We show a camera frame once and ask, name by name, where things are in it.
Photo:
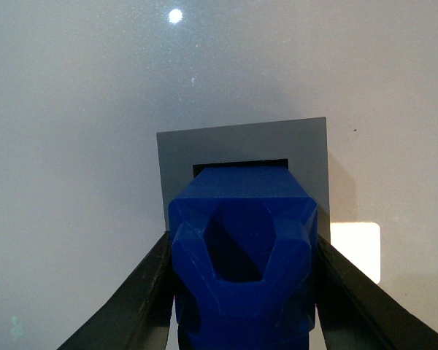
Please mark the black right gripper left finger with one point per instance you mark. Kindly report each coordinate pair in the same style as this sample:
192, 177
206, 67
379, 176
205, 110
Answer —
138, 314

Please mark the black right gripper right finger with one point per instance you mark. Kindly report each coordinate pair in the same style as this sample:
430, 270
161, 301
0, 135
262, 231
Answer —
355, 313

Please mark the blue plastic block part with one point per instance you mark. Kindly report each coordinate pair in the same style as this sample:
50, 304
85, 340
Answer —
243, 245

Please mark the gray hollow cube base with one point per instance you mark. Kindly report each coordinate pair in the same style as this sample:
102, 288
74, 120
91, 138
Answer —
303, 143

